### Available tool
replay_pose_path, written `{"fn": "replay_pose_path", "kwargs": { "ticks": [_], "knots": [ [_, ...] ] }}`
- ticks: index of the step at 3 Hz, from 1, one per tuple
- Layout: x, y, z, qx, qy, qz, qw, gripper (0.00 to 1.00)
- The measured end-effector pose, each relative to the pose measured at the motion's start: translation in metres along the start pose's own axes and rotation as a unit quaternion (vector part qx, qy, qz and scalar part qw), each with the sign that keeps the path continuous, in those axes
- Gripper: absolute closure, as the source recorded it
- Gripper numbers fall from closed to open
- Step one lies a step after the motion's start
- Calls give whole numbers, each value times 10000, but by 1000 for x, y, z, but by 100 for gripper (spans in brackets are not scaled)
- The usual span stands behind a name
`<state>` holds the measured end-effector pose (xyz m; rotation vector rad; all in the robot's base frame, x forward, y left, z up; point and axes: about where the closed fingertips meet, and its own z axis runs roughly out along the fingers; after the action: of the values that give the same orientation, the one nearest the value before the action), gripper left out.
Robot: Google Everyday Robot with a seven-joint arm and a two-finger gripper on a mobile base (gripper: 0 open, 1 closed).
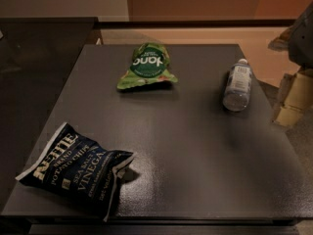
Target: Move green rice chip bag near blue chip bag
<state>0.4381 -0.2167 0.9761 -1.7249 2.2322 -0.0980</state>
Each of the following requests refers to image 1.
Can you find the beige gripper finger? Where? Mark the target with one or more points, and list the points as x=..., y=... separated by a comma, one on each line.
x=295, y=97

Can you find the clear plastic water bottle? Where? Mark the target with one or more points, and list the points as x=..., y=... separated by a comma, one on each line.
x=237, y=91

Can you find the blue Kettle chip bag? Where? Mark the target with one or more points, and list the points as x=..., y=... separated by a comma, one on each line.
x=77, y=167

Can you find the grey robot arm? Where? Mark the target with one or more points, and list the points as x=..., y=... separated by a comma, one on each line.
x=297, y=40

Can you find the green rice chip bag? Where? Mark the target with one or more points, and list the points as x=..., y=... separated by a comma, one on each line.
x=150, y=64

